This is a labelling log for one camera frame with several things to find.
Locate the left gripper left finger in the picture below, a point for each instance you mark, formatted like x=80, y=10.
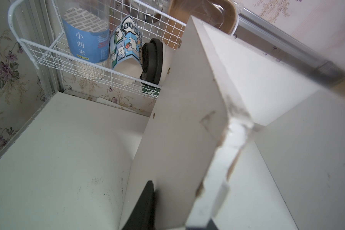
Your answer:
x=143, y=214

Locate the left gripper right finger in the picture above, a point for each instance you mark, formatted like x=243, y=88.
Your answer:
x=210, y=226

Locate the white wooden bookshelf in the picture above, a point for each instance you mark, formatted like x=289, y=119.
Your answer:
x=242, y=140

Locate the cartoon printed milk carton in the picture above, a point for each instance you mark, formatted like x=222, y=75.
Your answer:
x=126, y=49

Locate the clear plastic water bottle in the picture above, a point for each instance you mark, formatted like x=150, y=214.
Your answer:
x=86, y=26

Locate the brown cardboard box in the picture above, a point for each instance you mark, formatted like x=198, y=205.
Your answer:
x=222, y=15

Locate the white wire basket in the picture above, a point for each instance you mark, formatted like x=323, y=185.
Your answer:
x=150, y=22

